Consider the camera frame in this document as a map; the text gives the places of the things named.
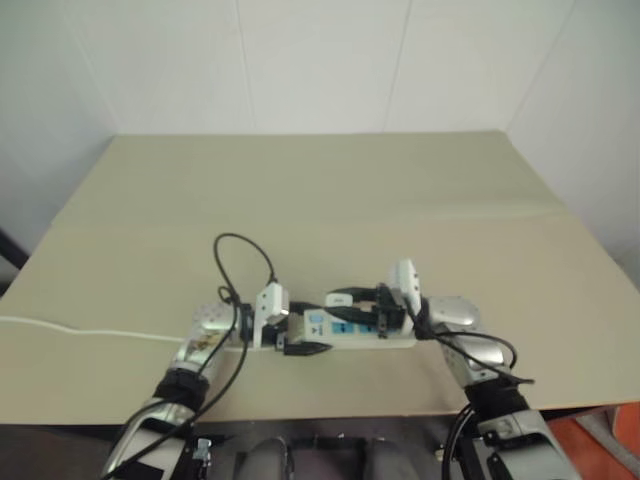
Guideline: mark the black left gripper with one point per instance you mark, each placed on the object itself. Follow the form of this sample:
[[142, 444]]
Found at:
[[280, 334]]

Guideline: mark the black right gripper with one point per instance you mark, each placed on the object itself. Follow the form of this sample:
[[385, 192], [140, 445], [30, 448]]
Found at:
[[389, 312]]

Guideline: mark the white charger plug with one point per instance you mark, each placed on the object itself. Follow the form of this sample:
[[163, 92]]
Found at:
[[339, 300]]

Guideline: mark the white power strip blue sockets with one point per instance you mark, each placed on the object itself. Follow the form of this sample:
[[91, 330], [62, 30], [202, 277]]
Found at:
[[360, 332]]

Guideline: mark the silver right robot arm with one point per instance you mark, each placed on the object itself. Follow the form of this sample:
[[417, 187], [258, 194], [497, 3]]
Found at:
[[455, 312]]

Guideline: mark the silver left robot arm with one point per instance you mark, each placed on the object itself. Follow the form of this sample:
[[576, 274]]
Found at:
[[197, 342]]

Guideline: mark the dark grey rounded shape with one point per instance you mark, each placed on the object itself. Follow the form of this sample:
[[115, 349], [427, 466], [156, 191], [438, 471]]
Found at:
[[265, 460]]

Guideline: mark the orange object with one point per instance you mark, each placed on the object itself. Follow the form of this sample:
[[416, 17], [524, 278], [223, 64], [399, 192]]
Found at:
[[607, 435]]

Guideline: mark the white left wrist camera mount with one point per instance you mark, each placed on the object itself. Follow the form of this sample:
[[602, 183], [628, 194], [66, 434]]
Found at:
[[269, 306]]

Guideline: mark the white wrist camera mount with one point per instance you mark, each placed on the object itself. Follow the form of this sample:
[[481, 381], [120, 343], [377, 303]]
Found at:
[[269, 306], [404, 277]]

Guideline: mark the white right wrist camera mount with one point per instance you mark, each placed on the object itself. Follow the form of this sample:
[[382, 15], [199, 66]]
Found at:
[[404, 277]]

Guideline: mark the small metal bracket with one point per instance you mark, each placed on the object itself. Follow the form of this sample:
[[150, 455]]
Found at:
[[202, 448]]

